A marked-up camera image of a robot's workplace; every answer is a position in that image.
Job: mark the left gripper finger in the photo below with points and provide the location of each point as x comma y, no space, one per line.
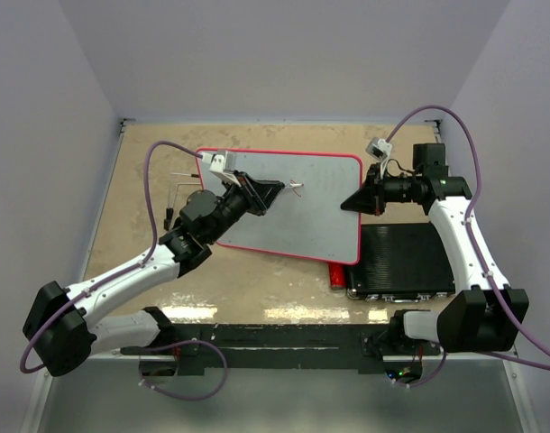
255,185
266,198

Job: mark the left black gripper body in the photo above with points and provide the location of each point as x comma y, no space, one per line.
240,198

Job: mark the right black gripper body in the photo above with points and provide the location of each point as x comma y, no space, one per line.
390,189

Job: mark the pink framed whiteboard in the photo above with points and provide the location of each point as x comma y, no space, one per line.
305,222

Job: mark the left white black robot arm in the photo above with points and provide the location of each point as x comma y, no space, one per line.
65,326

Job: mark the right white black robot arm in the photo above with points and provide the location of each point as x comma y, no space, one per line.
483,314

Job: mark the black ribbed case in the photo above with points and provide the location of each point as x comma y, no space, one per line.
399,263

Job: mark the red glitter microphone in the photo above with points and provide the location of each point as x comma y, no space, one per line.
336,276

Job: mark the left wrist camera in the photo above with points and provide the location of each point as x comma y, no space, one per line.
221,164

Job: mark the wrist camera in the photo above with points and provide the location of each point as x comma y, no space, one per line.
379,149
221,164

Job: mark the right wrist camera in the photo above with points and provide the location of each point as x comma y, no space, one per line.
379,149

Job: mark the wire whiteboard stand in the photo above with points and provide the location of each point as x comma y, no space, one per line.
177,179

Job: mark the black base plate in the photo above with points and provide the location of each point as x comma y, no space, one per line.
361,348

